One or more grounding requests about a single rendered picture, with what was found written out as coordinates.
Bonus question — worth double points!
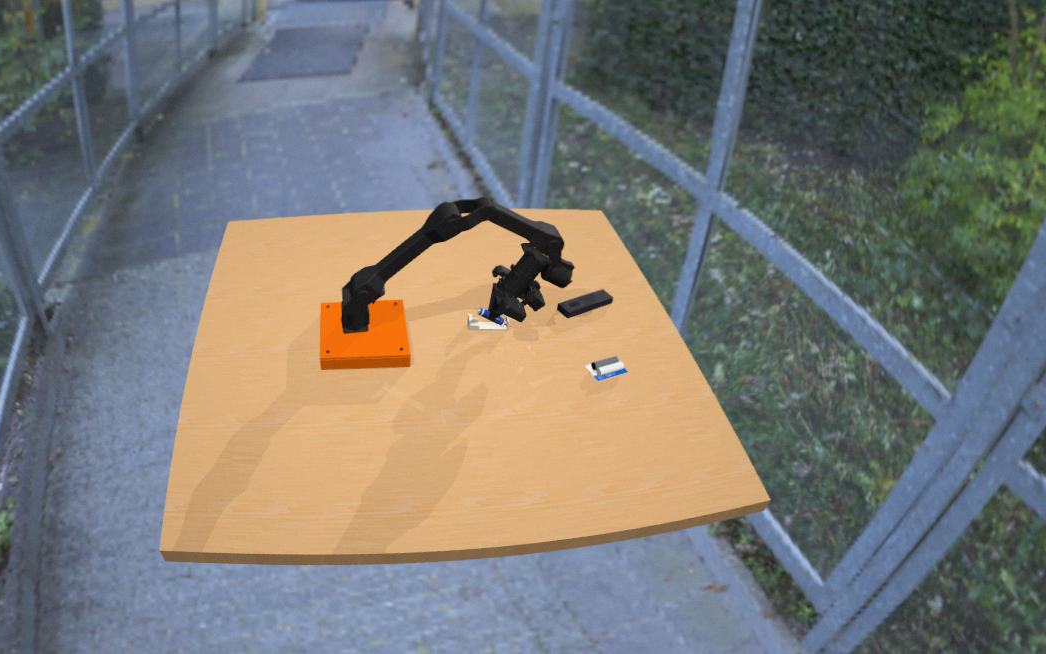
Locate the blue battery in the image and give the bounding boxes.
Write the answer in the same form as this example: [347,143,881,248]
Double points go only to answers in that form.
[477,307,504,325]

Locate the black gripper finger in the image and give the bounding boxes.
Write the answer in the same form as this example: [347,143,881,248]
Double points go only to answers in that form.
[488,283,505,311]
[488,296,502,321]

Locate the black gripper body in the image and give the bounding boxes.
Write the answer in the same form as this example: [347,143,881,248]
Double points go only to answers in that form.
[492,263,535,322]

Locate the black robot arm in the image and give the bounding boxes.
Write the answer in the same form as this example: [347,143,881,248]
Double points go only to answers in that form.
[341,197,574,334]

